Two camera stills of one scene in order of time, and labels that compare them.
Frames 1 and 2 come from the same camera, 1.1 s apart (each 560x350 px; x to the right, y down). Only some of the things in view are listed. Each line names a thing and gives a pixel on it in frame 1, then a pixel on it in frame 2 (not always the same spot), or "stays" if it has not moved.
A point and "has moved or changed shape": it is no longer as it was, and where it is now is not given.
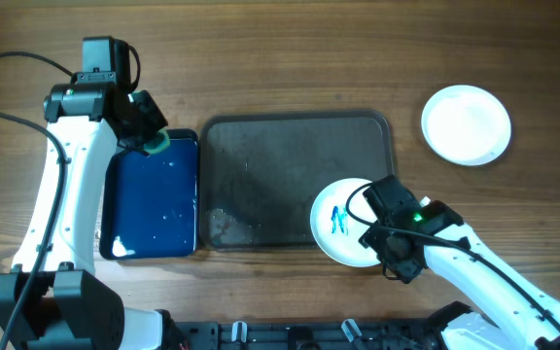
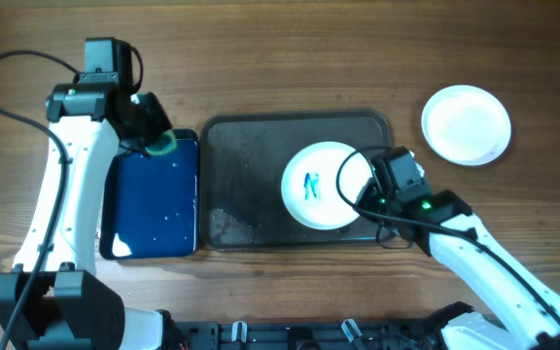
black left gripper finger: x=148 y=111 stays
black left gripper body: x=135 y=133 stays
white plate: x=333 y=229 → x=310 y=186
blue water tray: x=149 y=204 stays
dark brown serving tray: x=261 y=173 stays
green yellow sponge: x=161 y=148 has moved or changed shape
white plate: x=465 y=124 stays
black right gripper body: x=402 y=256 → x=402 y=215
